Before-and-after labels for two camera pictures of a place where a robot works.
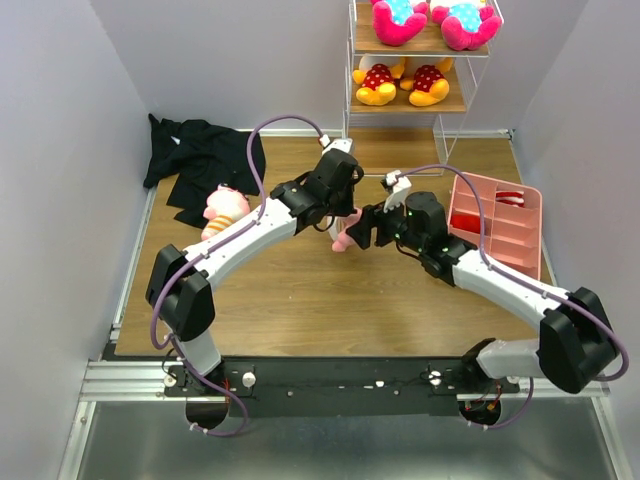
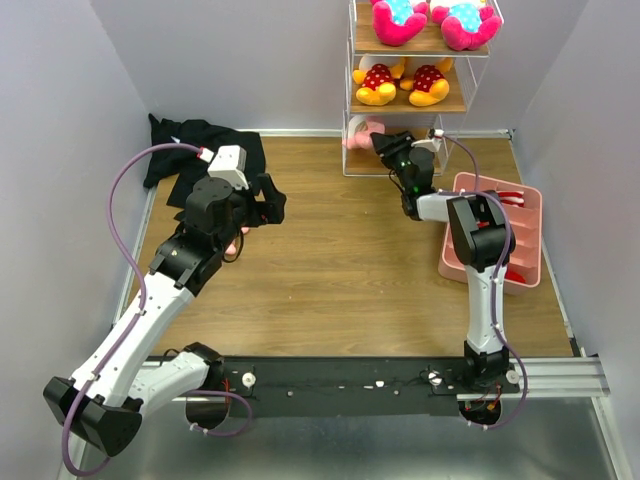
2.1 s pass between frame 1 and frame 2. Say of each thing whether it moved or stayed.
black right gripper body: moved
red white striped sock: stayed
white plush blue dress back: stayed
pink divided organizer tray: stayed
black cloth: stayed
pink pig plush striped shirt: moved
